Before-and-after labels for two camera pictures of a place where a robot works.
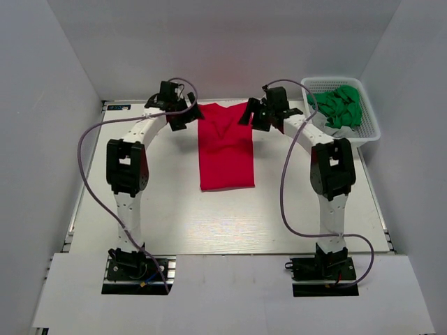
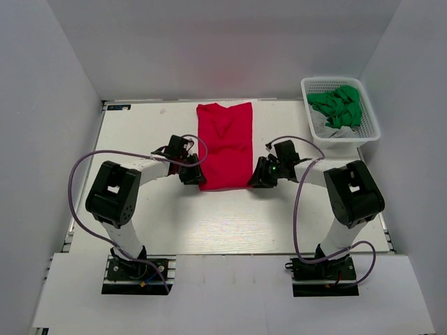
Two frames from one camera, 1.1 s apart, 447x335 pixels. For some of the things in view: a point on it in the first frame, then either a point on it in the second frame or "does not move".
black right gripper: (252, 105) -> (260, 178)
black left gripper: (177, 125) -> (193, 178)
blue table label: (118, 107) does not move
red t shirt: (225, 148) does not move
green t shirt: (343, 105) does not move
